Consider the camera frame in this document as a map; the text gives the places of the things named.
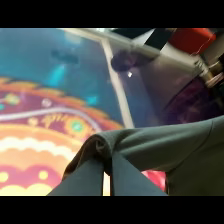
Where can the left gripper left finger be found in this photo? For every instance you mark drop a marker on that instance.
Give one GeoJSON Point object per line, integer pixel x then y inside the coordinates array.
{"type": "Point", "coordinates": [86, 180]}

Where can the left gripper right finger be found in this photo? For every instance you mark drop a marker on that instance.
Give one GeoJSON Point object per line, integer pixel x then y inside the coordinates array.
{"type": "Point", "coordinates": [130, 181]}

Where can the grey garment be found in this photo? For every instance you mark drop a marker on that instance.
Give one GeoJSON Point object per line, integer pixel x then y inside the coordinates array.
{"type": "Point", "coordinates": [173, 146]}

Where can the red garment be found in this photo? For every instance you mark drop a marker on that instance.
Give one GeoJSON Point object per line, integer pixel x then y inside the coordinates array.
{"type": "Point", "coordinates": [191, 38]}

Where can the silver frame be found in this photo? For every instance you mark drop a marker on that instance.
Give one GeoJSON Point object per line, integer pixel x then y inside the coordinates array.
{"type": "Point", "coordinates": [156, 53]}

